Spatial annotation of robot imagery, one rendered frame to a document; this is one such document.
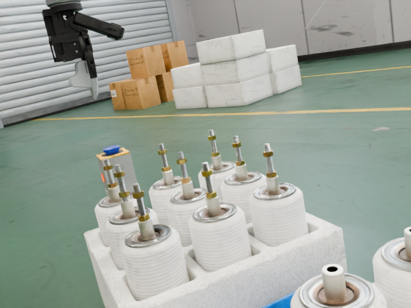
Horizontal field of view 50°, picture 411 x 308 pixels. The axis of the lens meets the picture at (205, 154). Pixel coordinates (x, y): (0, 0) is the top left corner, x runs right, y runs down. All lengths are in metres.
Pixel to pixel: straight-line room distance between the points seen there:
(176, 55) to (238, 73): 1.60
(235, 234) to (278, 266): 0.09
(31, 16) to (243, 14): 3.08
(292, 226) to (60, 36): 0.63
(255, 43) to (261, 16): 3.36
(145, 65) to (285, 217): 3.98
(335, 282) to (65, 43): 0.77
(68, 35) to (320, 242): 0.67
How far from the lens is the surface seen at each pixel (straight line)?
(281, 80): 3.82
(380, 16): 6.03
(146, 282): 0.70
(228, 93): 3.54
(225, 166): 1.00
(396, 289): 0.54
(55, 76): 6.32
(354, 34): 6.20
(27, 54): 6.22
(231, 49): 3.43
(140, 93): 4.57
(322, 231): 0.79
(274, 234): 0.77
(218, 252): 0.72
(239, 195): 0.85
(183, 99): 3.93
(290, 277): 0.77
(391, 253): 0.56
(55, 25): 1.05
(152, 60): 4.69
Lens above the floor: 0.53
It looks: 14 degrees down
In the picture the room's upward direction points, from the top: 11 degrees counter-clockwise
